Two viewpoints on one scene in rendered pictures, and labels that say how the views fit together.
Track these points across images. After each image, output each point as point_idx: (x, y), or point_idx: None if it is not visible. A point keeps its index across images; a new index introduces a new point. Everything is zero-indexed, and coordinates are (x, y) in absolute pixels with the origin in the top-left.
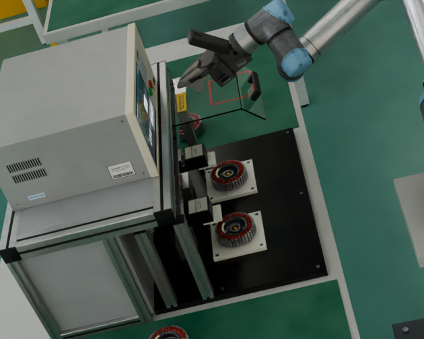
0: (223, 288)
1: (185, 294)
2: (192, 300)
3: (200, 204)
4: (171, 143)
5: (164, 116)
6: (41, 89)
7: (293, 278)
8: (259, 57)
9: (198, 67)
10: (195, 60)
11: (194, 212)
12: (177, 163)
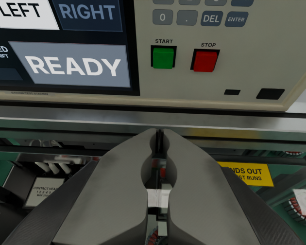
0: None
1: (20, 173)
2: (7, 179)
3: (43, 195)
4: (65, 137)
5: (127, 117)
6: None
7: None
8: None
9: (174, 241)
10: (270, 223)
11: (34, 185)
12: (46, 151)
